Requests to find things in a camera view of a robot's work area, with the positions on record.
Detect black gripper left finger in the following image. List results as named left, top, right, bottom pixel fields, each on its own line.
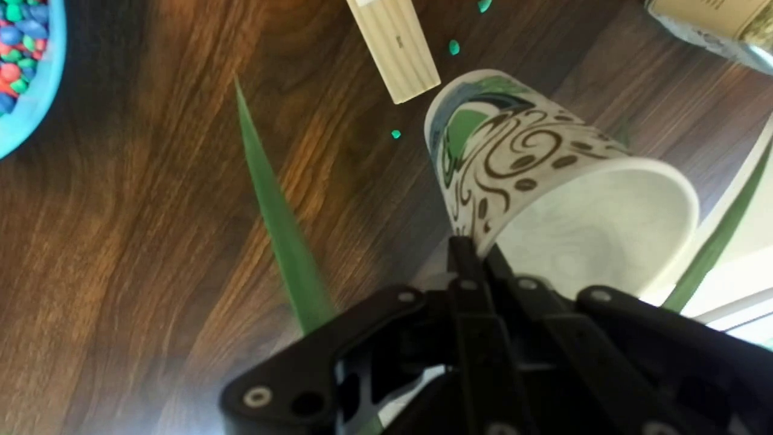
left=218, top=234, right=527, bottom=435

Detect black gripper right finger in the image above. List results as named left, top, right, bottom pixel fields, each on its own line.
left=482, top=242, right=773, bottom=435

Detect patterned paper cup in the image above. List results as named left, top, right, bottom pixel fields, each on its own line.
left=423, top=68, right=700, bottom=304

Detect white plant pot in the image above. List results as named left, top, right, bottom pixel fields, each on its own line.
left=683, top=160, right=773, bottom=333

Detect wooden ruler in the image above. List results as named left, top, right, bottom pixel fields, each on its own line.
left=346, top=0, right=444, bottom=106

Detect blue bowl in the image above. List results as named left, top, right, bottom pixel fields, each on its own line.
left=0, top=0, right=68, bottom=161

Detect colourful candy beads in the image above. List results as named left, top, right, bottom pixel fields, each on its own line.
left=0, top=0, right=54, bottom=115

